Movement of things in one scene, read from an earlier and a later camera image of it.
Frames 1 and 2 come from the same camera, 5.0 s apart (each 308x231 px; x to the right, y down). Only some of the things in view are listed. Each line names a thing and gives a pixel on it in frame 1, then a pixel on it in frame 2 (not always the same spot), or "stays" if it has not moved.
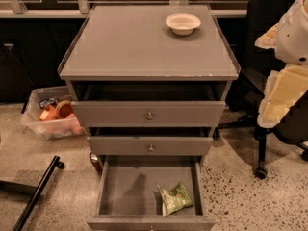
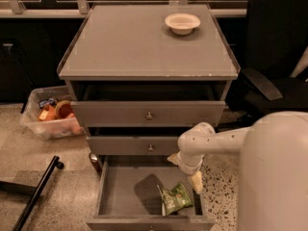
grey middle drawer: x=149 y=145 stays
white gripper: x=295 y=40 → x=190 y=167
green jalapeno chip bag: x=175 y=199 stays
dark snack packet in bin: x=52 y=102 stays
